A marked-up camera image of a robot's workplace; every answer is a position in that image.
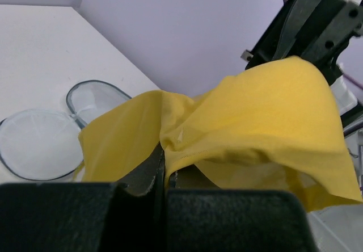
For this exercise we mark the yellow bra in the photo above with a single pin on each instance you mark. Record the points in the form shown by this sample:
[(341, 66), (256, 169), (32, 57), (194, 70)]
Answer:
[(273, 127)]

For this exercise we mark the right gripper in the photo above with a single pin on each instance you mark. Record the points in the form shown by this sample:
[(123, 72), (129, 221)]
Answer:
[(317, 31)]

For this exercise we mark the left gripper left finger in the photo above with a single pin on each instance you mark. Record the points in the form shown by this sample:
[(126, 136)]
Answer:
[(146, 179)]

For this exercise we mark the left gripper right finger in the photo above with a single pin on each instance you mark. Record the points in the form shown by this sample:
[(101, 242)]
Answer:
[(190, 178)]

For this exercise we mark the white mesh laundry bag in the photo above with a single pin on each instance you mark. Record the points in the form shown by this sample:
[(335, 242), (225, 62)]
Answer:
[(42, 145)]

